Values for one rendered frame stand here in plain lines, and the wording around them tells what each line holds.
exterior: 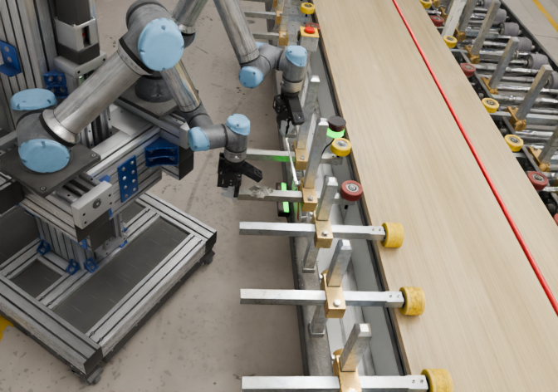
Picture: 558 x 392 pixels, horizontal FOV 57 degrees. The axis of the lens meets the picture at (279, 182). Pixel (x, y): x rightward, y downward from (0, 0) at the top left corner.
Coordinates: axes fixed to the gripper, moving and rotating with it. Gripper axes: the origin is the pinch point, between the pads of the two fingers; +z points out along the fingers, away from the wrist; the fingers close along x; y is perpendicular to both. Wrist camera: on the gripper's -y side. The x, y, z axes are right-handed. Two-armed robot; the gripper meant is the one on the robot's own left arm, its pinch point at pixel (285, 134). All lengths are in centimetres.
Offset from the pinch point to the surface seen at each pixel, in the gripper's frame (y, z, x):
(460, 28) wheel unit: 74, 6, -150
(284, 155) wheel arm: -0.2, 10.6, -1.2
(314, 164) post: -22.7, -4.1, -0.4
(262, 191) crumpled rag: -19.7, 7.1, 16.7
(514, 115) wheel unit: -4, 8, -121
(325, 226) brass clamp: -48.6, -2.7, 8.5
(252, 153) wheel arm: 4.6, 10.6, 10.9
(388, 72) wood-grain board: 37, 4, -73
